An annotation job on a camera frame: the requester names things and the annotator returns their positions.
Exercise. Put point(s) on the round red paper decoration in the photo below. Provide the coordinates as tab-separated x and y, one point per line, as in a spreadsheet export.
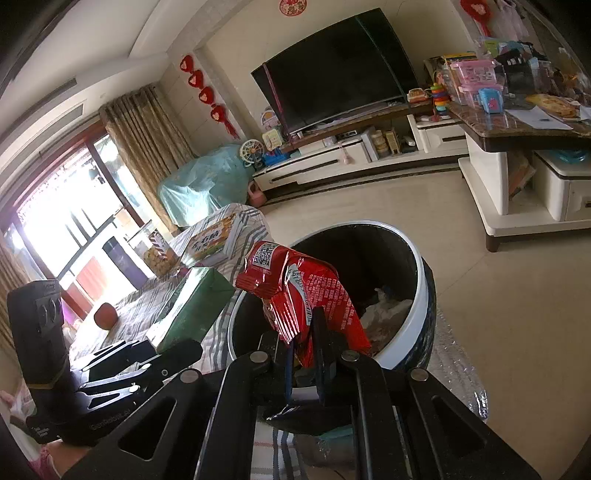
293	5

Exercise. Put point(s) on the person's left forearm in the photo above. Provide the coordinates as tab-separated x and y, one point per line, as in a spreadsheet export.
23	443

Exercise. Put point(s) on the yellow printed tray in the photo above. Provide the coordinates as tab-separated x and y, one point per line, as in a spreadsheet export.
554	106

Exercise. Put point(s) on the blue pink toy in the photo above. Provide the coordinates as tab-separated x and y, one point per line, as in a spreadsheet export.
491	100

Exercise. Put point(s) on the clear bubble wrap sheet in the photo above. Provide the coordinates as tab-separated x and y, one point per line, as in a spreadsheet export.
457	369

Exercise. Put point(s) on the white paper sheet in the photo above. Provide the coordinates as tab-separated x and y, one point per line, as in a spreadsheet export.
538	119

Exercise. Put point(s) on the white tv cabinet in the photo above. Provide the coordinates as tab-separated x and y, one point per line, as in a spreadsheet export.
351	157

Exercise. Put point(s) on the colourful stacking rings toy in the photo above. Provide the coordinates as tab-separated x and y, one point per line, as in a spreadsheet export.
439	98

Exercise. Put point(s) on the dark purple bin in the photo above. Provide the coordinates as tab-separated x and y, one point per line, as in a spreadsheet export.
124	261

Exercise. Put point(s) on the white rimmed black trash bin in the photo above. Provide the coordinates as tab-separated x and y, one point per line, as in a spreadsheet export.
360	249

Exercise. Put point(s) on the teal dust cover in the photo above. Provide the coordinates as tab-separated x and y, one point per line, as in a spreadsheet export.
203	184

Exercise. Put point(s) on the pink watering can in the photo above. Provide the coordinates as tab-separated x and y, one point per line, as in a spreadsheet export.
256	193

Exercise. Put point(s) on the colourful printed cardboard box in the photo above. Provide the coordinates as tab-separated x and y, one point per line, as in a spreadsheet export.
212	240

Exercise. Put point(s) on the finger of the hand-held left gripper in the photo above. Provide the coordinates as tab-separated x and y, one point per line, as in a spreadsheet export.
157	364
115	353

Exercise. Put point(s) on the crumpled white plastic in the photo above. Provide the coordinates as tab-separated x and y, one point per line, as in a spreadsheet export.
388	311

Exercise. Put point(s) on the black flat television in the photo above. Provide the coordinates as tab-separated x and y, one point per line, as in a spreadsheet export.
337	69

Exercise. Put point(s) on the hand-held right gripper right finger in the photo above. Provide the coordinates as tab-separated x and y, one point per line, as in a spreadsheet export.
328	369

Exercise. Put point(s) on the pink plastic storage box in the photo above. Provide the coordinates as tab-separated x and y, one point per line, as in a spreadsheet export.
478	81

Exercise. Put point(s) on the beige curtain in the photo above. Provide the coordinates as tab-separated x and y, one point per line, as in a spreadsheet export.
143	147
11	295

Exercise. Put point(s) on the reddish brown round object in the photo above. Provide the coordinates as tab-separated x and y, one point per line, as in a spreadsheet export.
105	315

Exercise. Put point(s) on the yellow toy box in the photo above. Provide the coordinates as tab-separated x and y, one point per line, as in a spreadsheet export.
272	138

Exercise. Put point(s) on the green packet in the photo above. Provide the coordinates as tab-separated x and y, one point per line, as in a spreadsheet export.
189	304

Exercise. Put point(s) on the marble top coffee table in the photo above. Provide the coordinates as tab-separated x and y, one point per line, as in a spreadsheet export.
498	138

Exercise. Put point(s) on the small white fan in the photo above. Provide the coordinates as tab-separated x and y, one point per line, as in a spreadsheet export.
252	153

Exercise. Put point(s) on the red foil snack wrapper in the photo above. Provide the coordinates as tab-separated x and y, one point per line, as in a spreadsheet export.
314	286

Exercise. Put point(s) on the red hanging ornament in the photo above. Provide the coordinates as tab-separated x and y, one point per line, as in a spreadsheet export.
476	14

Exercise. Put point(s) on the teal plastic bag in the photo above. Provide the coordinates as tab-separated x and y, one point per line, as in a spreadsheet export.
325	450

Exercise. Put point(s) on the balcony glass door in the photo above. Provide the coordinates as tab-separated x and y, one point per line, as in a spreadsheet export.
74	221

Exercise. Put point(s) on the red heart hanging decoration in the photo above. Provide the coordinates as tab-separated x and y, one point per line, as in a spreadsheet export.
207	94

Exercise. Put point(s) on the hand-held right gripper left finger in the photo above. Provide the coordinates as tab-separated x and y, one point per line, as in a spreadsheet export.
279	369

